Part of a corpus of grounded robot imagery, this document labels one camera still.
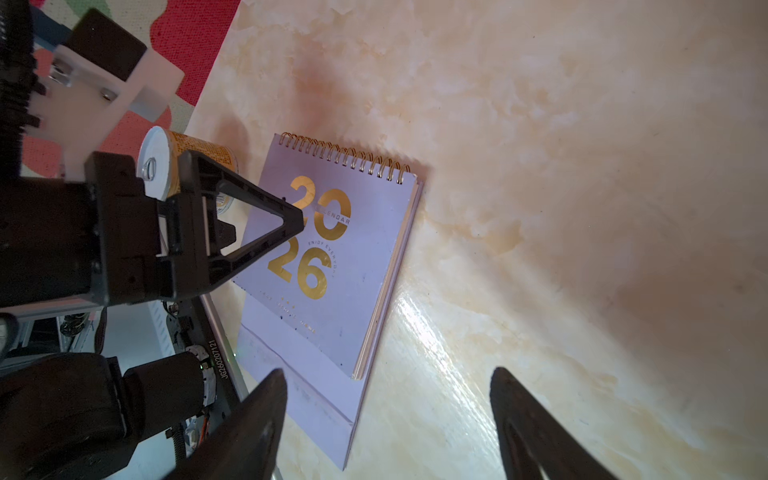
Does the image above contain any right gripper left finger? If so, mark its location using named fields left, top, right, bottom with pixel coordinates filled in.
left=166, top=369, right=288, bottom=479

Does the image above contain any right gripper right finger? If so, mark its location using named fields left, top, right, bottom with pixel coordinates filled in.
left=490, top=367, right=615, bottom=479

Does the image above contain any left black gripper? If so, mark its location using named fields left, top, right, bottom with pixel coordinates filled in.
left=1, top=150, right=304, bottom=307

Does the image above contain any purple 2026 calendar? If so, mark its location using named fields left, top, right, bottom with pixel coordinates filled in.
left=235, top=132, right=423, bottom=468

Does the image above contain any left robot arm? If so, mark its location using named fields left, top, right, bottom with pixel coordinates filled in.
left=1, top=1, right=303, bottom=479

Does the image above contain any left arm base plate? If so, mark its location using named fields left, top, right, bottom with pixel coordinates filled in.
left=162, top=294, right=248, bottom=438

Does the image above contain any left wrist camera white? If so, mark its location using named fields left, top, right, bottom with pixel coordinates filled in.
left=21, top=6, right=184, bottom=181

